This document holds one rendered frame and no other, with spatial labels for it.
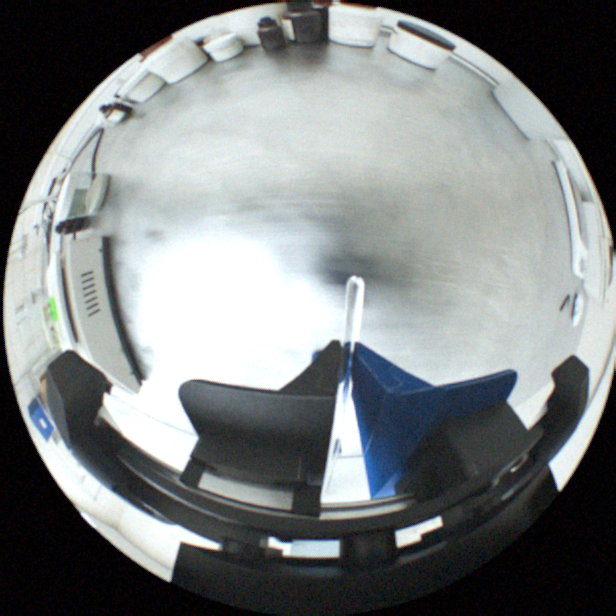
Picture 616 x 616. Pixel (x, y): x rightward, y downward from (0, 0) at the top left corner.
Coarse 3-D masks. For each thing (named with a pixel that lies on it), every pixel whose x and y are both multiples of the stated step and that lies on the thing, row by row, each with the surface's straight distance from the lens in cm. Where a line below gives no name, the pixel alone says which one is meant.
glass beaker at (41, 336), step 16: (48, 304) 26; (16, 320) 27; (32, 320) 26; (48, 320) 26; (32, 336) 25; (48, 336) 26; (64, 336) 27; (32, 352) 26; (48, 352) 27; (32, 368) 27
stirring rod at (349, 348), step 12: (348, 288) 7; (360, 288) 7; (348, 300) 7; (360, 300) 7; (348, 312) 7; (360, 312) 7; (348, 324) 7; (348, 336) 8; (348, 348) 8; (348, 360) 8; (348, 372) 8; (348, 384) 9; (348, 396) 9; (336, 408) 10; (336, 420) 10; (336, 432) 11; (336, 444) 12; (336, 456) 14; (324, 480) 18; (324, 492) 21
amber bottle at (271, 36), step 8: (264, 16) 27; (264, 24) 27; (272, 24) 27; (256, 32) 28; (264, 32) 27; (272, 32) 27; (280, 32) 27; (264, 40) 28; (272, 40) 27; (280, 40) 28; (264, 48) 29; (272, 48) 28
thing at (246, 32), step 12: (228, 12) 30; (240, 12) 29; (252, 12) 29; (264, 12) 29; (276, 12) 30; (228, 24) 31; (240, 24) 30; (252, 24) 30; (240, 36) 32; (252, 36) 31
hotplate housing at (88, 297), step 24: (72, 240) 26; (96, 240) 26; (72, 264) 25; (96, 264) 26; (72, 288) 24; (96, 288) 26; (72, 312) 25; (96, 312) 25; (96, 336) 25; (120, 336) 27; (96, 360) 25; (120, 360) 27; (120, 384) 28
